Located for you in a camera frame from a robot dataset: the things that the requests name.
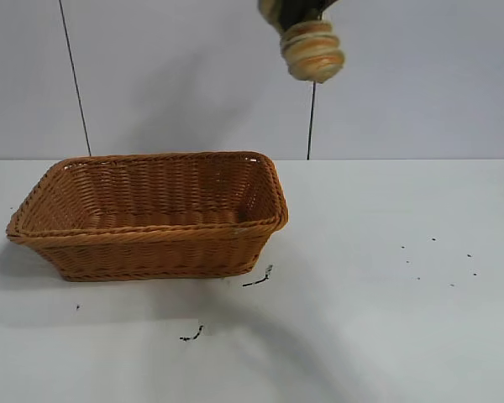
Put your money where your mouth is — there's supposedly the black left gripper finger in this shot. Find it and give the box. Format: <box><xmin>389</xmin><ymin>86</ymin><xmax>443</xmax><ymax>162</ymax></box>
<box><xmin>271</xmin><ymin>0</ymin><xmax>339</xmax><ymax>33</ymax></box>

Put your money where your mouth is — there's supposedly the long striped bread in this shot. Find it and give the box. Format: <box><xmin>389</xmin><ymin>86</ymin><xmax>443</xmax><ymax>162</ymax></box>
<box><xmin>257</xmin><ymin>0</ymin><xmax>346</xmax><ymax>81</ymax></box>

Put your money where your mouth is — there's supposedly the brown woven wicker basket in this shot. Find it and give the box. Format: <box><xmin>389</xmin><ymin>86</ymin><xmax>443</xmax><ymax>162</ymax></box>
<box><xmin>6</xmin><ymin>150</ymin><xmax>290</xmax><ymax>282</ymax></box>

